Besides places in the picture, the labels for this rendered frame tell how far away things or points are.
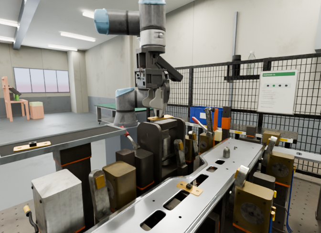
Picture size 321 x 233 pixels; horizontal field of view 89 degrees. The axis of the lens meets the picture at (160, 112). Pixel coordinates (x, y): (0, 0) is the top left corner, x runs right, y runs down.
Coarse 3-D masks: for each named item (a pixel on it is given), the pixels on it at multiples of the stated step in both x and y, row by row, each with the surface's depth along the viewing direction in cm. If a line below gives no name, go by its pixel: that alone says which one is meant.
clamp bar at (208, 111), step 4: (208, 108) 94; (212, 108) 93; (208, 112) 94; (208, 116) 95; (208, 120) 95; (208, 124) 95; (212, 124) 97; (208, 128) 96; (212, 128) 97; (212, 132) 97
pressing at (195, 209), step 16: (224, 144) 97; (240, 144) 97; (256, 144) 97; (208, 160) 75; (224, 160) 75; (240, 160) 75; (256, 160) 76; (176, 176) 61; (192, 176) 61; (208, 176) 62; (224, 176) 62; (160, 192) 52; (176, 192) 52; (208, 192) 52; (224, 192) 53; (128, 208) 45; (144, 208) 45; (160, 208) 45; (176, 208) 45; (192, 208) 45; (208, 208) 46; (96, 224) 39; (112, 224) 40; (128, 224) 40; (160, 224) 40; (176, 224) 40; (192, 224) 40
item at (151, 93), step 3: (150, 90) 53; (153, 90) 54; (150, 93) 53; (153, 93) 54; (150, 96) 54; (153, 96) 55; (144, 99) 53; (147, 99) 53; (150, 99) 54; (144, 102) 53; (147, 102) 53; (144, 105) 53; (147, 105) 54; (153, 108) 56; (156, 111) 54; (156, 114) 55
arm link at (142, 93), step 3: (138, 36) 90; (138, 39) 92; (138, 90) 100; (141, 90) 97; (144, 90) 96; (147, 90) 96; (138, 93) 98; (141, 93) 98; (144, 93) 97; (147, 93) 97; (138, 96) 97; (141, 96) 97; (144, 96) 97; (147, 96) 97; (138, 99) 97; (141, 99) 97; (138, 102) 98; (141, 102) 98; (138, 105) 99; (141, 105) 99
